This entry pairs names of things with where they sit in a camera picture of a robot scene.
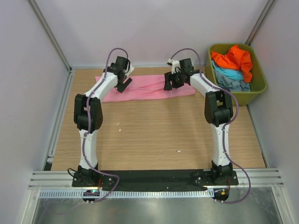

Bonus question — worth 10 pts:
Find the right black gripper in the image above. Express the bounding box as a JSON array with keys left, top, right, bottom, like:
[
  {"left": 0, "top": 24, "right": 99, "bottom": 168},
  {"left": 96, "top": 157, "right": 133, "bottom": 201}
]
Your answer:
[{"left": 164, "top": 70, "right": 184, "bottom": 91}]

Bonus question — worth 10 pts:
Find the pink t shirt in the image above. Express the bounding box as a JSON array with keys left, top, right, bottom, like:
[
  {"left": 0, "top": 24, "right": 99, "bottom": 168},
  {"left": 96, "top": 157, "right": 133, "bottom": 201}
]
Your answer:
[{"left": 103, "top": 75, "right": 196, "bottom": 102}]

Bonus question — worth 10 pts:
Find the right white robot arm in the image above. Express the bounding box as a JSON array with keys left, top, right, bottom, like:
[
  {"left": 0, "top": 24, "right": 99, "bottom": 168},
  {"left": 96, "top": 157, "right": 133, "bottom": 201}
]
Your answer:
[{"left": 164, "top": 58, "right": 233, "bottom": 185}]

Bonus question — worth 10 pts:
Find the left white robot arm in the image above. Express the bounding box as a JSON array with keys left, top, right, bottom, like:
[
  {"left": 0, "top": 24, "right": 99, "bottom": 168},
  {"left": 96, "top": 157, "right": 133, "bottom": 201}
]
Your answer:
[{"left": 72, "top": 56, "right": 134, "bottom": 187}]

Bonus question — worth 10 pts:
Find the light blue t shirt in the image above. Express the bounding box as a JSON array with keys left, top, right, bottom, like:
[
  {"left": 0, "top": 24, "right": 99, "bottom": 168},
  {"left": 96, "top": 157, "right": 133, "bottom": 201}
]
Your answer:
[{"left": 213, "top": 63, "right": 243, "bottom": 81}]

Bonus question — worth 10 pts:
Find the orange t shirt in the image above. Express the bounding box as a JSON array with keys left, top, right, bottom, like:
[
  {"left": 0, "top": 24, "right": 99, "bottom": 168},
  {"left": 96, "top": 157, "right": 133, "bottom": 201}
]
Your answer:
[{"left": 211, "top": 45, "right": 253, "bottom": 83}]

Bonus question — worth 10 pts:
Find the grey blue t shirt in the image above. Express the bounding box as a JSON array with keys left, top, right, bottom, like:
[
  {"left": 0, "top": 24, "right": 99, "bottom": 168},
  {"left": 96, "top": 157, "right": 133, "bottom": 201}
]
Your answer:
[{"left": 214, "top": 70, "right": 250, "bottom": 92}]

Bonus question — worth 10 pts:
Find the olive green plastic bin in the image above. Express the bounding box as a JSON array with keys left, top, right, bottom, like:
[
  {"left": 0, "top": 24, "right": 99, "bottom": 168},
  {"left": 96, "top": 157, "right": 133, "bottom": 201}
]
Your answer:
[{"left": 205, "top": 43, "right": 267, "bottom": 106}]

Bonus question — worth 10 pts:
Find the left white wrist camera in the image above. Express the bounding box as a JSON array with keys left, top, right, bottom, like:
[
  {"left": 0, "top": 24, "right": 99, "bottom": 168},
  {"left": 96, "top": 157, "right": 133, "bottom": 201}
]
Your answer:
[{"left": 125, "top": 64, "right": 135, "bottom": 76}]

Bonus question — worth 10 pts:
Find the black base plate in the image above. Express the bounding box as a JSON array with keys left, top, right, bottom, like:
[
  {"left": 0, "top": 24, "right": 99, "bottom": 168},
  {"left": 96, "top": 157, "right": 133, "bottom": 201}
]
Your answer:
[{"left": 72, "top": 169, "right": 239, "bottom": 192}]

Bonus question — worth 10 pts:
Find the left aluminium corner post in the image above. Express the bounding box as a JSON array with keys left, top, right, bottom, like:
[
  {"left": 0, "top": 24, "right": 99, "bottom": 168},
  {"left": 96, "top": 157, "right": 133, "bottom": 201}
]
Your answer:
[{"left": 28, "top": 0, "right": 72, "bottom": 73}]

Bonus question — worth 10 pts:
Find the aluminium corner post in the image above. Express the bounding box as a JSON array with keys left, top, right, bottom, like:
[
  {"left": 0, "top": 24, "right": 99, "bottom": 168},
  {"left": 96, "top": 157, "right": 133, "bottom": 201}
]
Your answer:
[
  {"left": 28, "top": 0, "right": 72, "bottom": 73},
  {"left": 245, "top": 0, "right": 278, "bottom": 46}
]

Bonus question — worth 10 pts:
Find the slotted cable duct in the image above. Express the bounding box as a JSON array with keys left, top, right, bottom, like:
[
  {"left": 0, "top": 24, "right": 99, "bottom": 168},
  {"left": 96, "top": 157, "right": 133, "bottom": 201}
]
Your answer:
[{"left": 39, "top": 189, "right": 214, "bottom": 199}]

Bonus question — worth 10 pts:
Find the right aluminium corner post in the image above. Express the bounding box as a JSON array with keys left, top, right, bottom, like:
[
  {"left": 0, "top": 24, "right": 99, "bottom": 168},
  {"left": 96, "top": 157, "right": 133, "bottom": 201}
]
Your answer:
[{"left": 245, "top": 0, "right": 278, "bottom": 46}]

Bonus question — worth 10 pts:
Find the aluminium front rail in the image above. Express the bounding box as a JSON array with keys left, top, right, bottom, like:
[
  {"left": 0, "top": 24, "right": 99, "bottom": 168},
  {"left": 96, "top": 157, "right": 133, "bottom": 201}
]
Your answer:
[{"left": 28, "top": 168, "right": 283, "bottom": 191}]

